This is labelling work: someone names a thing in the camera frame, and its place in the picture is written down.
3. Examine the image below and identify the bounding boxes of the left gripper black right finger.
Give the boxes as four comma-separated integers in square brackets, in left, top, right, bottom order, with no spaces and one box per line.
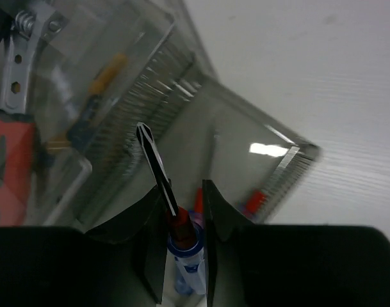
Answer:
[202,180,390,306]

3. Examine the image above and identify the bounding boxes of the clear stacked plastic container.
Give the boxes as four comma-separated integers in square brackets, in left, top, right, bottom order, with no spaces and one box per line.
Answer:
[0,1,211,227]

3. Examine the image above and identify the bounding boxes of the clear plastic drawer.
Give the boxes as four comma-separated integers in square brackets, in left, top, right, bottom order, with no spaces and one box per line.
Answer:
[74,71,320,228]

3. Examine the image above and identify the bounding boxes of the yellow black long-nose pliers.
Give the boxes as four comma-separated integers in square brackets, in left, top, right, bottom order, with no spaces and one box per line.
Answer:
[45,53,128,155]

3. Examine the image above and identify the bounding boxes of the red blue screwdriver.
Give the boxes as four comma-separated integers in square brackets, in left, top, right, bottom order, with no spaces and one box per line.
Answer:
[193,187,204,214]
[236,189,267,221]
[136,122,207,295]

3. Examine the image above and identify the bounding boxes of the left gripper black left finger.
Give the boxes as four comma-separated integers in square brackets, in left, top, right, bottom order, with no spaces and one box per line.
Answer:
[0,188,167,306]

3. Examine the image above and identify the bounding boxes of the red handled adjustable wrench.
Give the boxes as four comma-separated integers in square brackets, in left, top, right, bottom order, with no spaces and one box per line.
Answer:
[0,1,67,226]

